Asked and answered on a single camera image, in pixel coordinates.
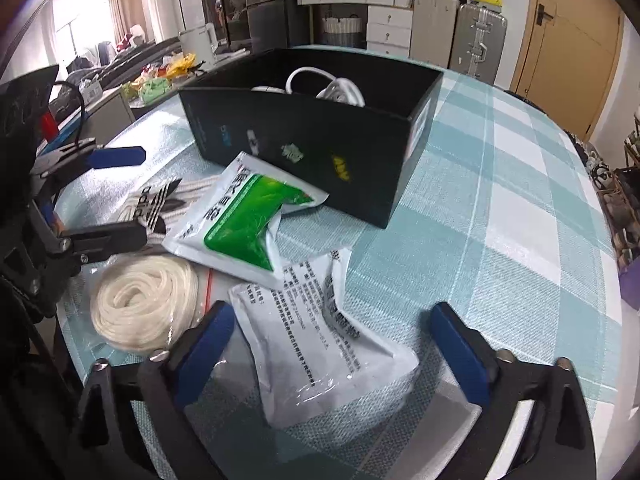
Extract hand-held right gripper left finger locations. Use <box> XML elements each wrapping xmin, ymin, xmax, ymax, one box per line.
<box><xmin>75</xmin><ymin>300</ymin><xmax>237</xmax><ymax>480</ymax></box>

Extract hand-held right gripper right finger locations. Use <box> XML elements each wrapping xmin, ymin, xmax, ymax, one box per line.
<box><xmin>430</xmin><ymin>301</ymin><xmax>599</xmax><ymax>480</ymax></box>

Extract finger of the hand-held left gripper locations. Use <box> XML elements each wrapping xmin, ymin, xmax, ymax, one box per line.
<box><xmin>35</xmin><ymin>140</ymin><xmax>147</xmax><ymax>179</ymax></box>
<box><xmin>55</xmin><ymin>221</ymin><xmax>149</xmax><ymax>264</ymax></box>

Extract white shoelaces bag black logo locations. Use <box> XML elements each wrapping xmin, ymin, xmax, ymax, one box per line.
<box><xmin>112</xmin><ymin>175</ymin><xmax>226</xmax><ymax>241</ymax></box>

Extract cream shoelaces plastic bag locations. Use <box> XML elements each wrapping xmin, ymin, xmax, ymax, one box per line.
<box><xmin>75</xmin><ymin>255</ymin><xmax>221</xmax><ymax>361</ymax></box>

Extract white printed pouch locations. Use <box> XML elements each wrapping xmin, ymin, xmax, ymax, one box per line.
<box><xmin>228</xmin><ymin>247</ymin><xmax>421</xmax><ymax>431</ymax></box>

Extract green and white pouch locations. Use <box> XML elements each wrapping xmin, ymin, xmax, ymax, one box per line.
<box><xmin>162</xmin><ymin>151</ymin><xmax>329</xmax><ymax>291</ymax></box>

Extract black cardboard box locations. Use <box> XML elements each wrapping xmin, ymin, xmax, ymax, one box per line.
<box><xmin>178</xmin><ymin>48</ymin><xmax>445</xmax><ymax>229</ymax></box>

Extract light grey charging cable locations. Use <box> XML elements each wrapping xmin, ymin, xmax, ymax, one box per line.
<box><xmin>252</xmin><ymin>66</ymin><xmax>368</xmax><ymax>109</ymax></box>

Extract green snack packet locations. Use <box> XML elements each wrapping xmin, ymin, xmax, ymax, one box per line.
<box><xmin>137</xmin><ymin>80</ymin><xmax>169</xmax><ymax>102</ymax></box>

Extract yellow snack packet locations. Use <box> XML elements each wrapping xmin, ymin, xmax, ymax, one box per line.
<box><xmin>167</xmin><ymin>55</ymin><xmax>197</xmax><ymax>79</ymax></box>

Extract white kettle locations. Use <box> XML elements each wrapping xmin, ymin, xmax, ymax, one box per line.
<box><xmin>178</xmin><ymin>24</ymin><xmax>219</xmax><ymax>57</ymax></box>

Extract brown curtain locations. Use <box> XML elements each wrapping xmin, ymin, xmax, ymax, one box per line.
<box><xmin>107</xmin><ymin>0</ymin><xmax>149</xmax><ymax>46</ymax></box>

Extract teal checked tablecloth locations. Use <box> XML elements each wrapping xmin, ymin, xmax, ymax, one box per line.
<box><xmin>50</xmin><ymin>45</ymin><xmax>626</xmax><ymax>480</ymax></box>

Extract dark glass cabinet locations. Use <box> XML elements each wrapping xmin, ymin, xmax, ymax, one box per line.
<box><xmin>196</xmin><ymin>0</ymin><xmax>251</xmax><ymax>46</ymax></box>

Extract purple bag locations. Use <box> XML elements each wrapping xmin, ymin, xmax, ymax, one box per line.
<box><xmin>617</xmin><ymin>255</ymin><xmax>640</xmax><ymax>287</ymax></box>

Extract grey refrigerator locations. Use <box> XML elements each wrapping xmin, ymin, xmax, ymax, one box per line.
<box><xmin>242</xmin><ymin>0</ymin><xmax>293</xmax><ymax>53</ymax></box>

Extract wooden shoe rack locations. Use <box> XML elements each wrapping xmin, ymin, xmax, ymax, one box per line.
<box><xmin>585</xmin><ymin>115</ymin><xmax>640</xmax><ymax>261</ymax></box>

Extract rows of shoes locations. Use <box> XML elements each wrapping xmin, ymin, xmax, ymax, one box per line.
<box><xmin>585</xmin><ymin>120</ymin><xmax>640</xmax><ymax>261</ymax></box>

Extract white woven basket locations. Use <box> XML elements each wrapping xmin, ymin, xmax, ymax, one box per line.
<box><xmin>321</xmin><ymin>14</ymin><xmax>363</xmax><ymax>47</ymax></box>

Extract white desk with drawers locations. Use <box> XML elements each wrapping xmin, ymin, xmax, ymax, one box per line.
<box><xmin>296</xmin><ymin>0</ymin><xmax>416</xmax><ymax>58</ymax></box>

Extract silver suitcase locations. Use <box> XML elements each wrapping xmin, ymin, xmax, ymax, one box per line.
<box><xmin>450</xmin><ymin>2</ymin><xmax>508</xmax><ymax>83</ymax></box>

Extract beige suitcase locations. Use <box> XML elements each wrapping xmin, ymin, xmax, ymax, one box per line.
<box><xmin>409</xmin><ymin>0</ymin><xmax>460</xmax><ymax>68</ymax></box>

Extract tan wooden door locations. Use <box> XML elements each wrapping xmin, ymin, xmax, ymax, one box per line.
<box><xmin>510</xmin><ymin>0</ymin><xmax>626</xmax><ymax>136</ymax></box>

